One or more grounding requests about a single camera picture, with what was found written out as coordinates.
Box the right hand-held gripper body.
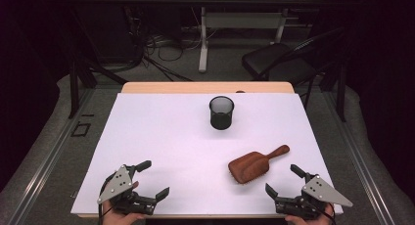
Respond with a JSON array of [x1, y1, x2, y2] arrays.
[[274, 172, 354, 220]]

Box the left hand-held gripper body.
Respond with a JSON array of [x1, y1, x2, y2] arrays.
[[97, 164, 158, 216]]

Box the brown wooden scoop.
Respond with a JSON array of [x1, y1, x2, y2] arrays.
[[227, 144, 291, 185]]

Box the black mesh pen cup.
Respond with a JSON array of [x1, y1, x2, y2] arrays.
[[208, 95, 235, 131]]

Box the person's right hand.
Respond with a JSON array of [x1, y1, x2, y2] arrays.
[[285, 203, 336, 225]]

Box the person's left hand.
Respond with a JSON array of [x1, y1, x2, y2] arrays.
[[102, 181, 147, 225]]

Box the black metal stand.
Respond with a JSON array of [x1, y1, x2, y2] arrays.
[[67, 9, 128, 119]]

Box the black folding chair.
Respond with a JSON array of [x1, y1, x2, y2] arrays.
[[241, 27, 346, 109]]

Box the white desk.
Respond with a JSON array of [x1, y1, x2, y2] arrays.
[[179, 0, 329, 73]]

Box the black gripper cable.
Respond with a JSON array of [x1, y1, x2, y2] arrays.
[[97, 179, 113, 225], [321, 202, 337, 225]]

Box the metal floor rail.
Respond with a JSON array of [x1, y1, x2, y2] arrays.
[[321, 87, 395, 225], [6, 87, 96, 225]]

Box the bundle of floor cables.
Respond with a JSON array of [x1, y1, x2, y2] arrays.
[[130, 6, 216, 82]]

